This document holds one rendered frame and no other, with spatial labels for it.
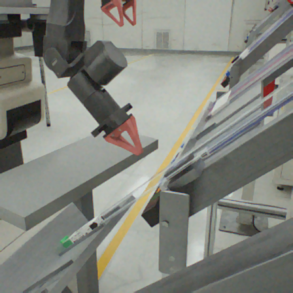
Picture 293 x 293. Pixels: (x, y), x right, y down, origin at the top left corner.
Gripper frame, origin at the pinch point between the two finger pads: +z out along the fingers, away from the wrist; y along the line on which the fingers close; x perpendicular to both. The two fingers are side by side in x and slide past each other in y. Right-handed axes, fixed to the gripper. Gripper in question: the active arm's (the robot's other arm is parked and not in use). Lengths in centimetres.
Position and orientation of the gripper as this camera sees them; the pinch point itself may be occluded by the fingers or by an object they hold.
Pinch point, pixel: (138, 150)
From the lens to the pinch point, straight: 69.0
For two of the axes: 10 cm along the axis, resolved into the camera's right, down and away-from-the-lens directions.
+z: 6.3, 7.7, 1.0
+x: -7.1, 5.2, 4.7
